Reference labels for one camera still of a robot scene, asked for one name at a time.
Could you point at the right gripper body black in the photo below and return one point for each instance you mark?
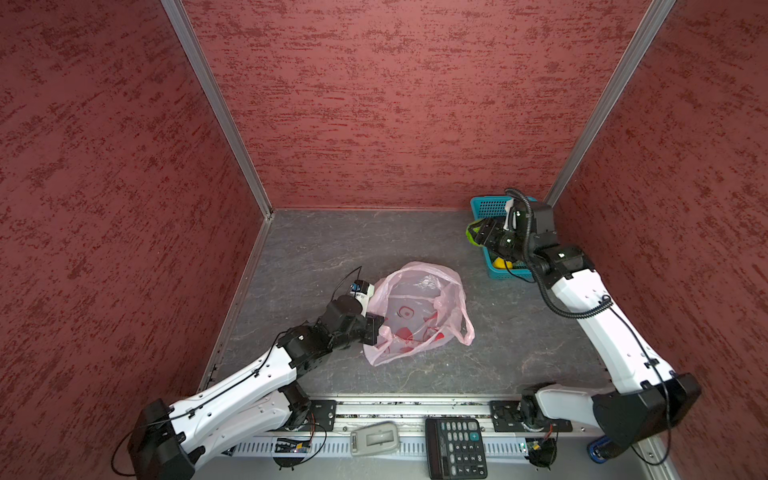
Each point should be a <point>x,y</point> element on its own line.
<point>509,242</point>

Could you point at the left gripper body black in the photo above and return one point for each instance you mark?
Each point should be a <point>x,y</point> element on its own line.
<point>362,331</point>

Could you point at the yellow fruit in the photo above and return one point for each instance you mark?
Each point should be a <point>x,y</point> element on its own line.
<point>501,263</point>

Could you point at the small green fruit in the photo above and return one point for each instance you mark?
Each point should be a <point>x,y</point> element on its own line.
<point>473,233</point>

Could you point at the pink plastic bag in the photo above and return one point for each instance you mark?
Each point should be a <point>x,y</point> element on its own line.
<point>424,308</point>

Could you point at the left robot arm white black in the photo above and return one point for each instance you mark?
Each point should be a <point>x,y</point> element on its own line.
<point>172,441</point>

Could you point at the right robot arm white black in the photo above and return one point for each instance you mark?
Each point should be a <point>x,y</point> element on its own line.
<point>645,396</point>

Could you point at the teal plastic basket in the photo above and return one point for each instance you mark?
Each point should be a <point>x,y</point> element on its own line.
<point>496,241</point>

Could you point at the grey plastic device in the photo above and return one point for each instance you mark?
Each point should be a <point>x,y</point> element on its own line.
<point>373,440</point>

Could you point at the black calculator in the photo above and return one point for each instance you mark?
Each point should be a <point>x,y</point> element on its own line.
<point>454,448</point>

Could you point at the blue handheld device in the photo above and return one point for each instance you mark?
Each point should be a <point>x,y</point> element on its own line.
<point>601,450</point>

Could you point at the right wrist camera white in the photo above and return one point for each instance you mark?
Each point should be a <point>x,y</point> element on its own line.
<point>510,215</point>

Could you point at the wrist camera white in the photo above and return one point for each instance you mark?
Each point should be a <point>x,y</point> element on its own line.
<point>363,292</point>
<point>510,215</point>

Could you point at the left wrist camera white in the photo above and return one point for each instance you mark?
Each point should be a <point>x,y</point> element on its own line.
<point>363,292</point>

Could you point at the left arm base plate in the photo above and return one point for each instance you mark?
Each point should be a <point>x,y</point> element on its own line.
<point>322,413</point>

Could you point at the left circuit board with wires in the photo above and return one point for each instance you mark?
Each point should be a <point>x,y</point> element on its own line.
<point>290,453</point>

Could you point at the circuit board with wires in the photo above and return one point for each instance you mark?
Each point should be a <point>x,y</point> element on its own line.
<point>542,452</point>
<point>290,453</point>

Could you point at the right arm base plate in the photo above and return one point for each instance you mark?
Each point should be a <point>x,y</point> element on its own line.
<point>507,417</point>

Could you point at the right circuit board with wires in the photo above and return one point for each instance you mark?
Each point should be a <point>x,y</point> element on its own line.
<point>542,452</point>

